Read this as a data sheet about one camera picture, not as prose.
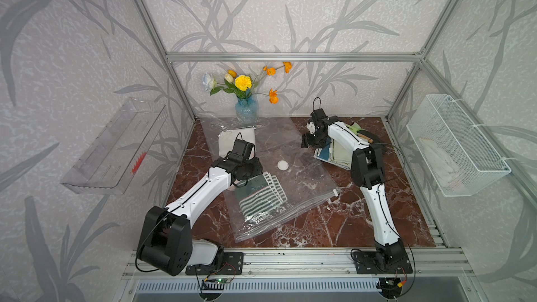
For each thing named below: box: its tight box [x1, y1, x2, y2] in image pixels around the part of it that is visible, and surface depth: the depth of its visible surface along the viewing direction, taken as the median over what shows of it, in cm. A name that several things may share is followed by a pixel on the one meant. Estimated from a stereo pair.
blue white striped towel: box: [313, 146, 333, 164], surface depth 103 cm
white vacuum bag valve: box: [276, 160, 289, 171], surface depth 101 cm
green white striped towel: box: [234, 171, 289, 221], surface depth 88 cm
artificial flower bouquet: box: [201, 61, 293, 105], surface depth 95 cm
